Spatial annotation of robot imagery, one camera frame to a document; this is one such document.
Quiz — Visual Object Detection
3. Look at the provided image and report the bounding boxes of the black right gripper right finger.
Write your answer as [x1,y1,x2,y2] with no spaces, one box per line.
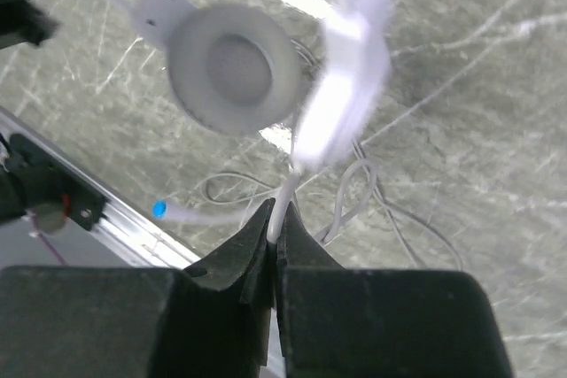
[276,208,513,377]

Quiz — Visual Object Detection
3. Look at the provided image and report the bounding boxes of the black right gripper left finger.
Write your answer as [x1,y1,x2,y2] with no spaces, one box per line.
[1,201,273,377]

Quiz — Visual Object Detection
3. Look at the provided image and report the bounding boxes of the white headphones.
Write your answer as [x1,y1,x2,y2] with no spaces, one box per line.
[108,0,391,243]

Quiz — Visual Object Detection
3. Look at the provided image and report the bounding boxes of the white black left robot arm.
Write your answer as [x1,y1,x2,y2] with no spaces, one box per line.
[1,0,58,50]

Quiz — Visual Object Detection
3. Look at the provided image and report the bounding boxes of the aluminium front rail frame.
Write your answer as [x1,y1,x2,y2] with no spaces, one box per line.
[1,108,199,268]

